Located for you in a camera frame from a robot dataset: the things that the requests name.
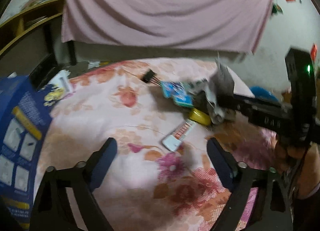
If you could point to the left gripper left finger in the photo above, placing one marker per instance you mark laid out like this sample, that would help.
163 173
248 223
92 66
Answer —
99 163

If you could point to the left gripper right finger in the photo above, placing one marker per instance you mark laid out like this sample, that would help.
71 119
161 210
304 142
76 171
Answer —
223 162

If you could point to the yellow tape roll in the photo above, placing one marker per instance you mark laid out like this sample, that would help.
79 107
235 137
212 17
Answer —
200 117

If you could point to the white red strip packet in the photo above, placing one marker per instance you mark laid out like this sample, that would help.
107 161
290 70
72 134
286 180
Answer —
173 141

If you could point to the grey white wrapper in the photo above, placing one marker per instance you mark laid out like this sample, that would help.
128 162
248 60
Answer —
220 83

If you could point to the blue snack wrapper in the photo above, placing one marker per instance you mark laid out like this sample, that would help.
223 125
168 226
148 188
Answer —
177 92

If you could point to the black binder clip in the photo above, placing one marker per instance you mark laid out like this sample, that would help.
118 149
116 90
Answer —
151 77

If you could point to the right hand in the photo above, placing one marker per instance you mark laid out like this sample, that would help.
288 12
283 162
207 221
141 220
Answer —
307 181

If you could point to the blue plastic bucket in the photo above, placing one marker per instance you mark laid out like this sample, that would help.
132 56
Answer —
262 93

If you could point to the floral pink bed cover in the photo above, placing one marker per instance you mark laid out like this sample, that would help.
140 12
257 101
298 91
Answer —
148 187

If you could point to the red hanging bag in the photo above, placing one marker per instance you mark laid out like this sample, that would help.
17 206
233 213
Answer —
313 52

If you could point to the cartoon small packet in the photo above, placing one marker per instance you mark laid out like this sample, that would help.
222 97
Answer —
59 88

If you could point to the blue cardboard box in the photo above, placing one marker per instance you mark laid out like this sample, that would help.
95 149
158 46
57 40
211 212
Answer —
24 125

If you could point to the green red hanging pouch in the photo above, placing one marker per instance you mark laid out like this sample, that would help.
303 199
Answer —
276 9

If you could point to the pink hanging wall sheet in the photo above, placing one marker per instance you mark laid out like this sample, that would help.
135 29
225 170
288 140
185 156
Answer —
227 25

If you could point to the wooden wall shelf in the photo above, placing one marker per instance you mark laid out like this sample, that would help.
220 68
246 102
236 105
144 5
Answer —
16 28

